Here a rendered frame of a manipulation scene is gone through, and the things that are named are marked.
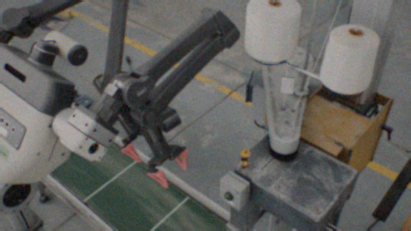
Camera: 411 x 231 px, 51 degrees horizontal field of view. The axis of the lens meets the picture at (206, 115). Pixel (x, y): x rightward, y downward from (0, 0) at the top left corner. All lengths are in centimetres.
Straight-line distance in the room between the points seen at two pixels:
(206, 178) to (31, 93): 186
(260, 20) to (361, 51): 30
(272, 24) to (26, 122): 77
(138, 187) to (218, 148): 90
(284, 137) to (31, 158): 74
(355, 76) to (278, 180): 36
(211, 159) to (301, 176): 188
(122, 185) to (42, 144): 123
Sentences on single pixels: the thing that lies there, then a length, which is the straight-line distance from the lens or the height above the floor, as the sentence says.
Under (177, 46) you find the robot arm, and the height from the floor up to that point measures 159.
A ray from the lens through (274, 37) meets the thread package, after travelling 130.
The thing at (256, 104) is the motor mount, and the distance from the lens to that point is 164.
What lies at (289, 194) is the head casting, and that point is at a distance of 123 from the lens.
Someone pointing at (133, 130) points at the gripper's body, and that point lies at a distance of 147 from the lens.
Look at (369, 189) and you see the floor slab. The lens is 311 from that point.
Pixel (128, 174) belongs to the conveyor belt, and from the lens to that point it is 256.
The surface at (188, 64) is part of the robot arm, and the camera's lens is 135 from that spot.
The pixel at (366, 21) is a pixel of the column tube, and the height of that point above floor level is 165.
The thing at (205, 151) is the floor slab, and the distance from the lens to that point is 316.
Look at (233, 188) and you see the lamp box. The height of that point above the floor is 133.
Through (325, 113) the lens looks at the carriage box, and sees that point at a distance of 150.
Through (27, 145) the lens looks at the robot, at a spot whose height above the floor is 141.
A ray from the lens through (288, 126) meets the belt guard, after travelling 130.
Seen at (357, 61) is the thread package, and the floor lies 164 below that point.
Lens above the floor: 229
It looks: 41 degrees down
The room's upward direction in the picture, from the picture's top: 1 degrees counter-clockwise
